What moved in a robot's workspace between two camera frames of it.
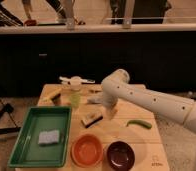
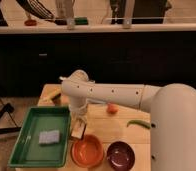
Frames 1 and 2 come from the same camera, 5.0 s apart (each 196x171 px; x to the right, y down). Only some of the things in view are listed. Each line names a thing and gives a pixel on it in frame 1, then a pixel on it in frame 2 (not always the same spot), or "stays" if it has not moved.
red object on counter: [30, 22] stays
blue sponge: [49, 137] stays
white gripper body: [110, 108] -> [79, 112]
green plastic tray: [27, 152] stays
